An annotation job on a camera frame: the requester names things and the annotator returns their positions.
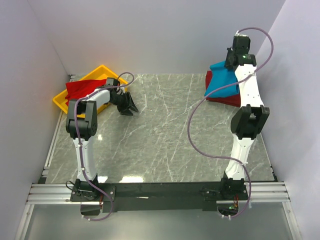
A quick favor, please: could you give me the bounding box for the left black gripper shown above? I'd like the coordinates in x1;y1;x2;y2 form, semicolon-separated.
110;92;139;117

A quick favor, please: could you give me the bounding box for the blue t shirt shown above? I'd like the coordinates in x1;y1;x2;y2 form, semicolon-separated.
204;61;240;98

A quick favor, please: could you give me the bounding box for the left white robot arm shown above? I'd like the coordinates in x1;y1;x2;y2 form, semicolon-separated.
65;87;139;201

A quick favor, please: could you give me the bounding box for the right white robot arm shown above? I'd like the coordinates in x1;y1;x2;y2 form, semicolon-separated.
219;47;270;201

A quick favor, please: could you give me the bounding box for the folded dark red shirt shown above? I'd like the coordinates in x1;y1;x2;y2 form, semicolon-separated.
205;70;241;107

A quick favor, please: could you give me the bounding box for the yellow plastic tray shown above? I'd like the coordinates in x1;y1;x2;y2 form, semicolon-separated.
52;65;118;114

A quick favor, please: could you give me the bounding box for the red t shirt in tray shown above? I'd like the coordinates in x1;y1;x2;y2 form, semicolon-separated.
65;78;107;106

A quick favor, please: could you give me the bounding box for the black base beam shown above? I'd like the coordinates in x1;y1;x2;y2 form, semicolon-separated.
70;178;249;213

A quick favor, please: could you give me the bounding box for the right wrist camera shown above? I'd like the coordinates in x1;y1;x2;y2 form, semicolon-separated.
232;32;251;54

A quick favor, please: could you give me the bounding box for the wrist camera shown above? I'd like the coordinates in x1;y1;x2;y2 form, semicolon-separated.
232;32;251;54
103;77;121;91

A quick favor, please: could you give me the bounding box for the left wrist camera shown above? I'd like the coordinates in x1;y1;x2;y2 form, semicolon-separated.
103;77;121;91

